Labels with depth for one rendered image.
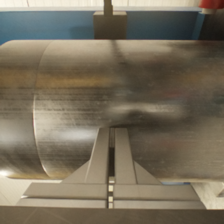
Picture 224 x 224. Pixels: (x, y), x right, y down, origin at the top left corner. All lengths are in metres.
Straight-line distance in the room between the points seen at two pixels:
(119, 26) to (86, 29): 0.14
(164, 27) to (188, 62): 0.43
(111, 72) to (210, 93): 0.10
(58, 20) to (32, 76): 0.45
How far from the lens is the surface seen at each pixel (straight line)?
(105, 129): 0.15
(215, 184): 0.66
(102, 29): 0.52
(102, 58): 0.18
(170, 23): 0.62
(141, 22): 0.60
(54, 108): 0.17
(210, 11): 0.49
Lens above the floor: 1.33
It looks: 1 degrees up
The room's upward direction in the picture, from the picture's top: 90 degrees counter-clockwise
